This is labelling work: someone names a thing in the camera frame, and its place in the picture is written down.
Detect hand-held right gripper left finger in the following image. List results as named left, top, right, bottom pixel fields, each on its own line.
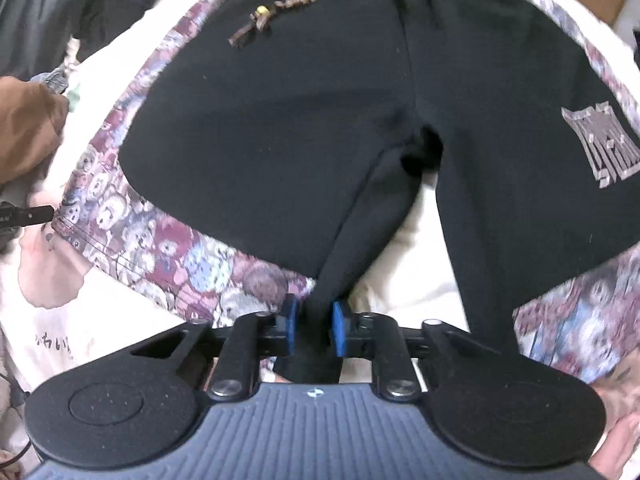
left=130, top=295, right=301, bottom=402

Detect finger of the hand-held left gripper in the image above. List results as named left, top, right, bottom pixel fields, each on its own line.
left=0, top=202, right=55, bottom=229

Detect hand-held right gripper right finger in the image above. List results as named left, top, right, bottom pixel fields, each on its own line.
left=331, top=300, right=502, bottom=402

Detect black shorts with teddy print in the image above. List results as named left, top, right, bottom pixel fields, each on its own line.
left=50, top=0, right=640, bottom=386

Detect brown cloth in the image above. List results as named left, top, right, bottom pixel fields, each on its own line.
left=0, top=77, right=69, bottom=188

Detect white printed bed sheet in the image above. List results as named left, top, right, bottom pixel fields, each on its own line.
left=0, top=0, right=640, bottom=396

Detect dark grey cloth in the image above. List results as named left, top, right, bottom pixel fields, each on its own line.
left=0, top=0, right=201, bottom=81

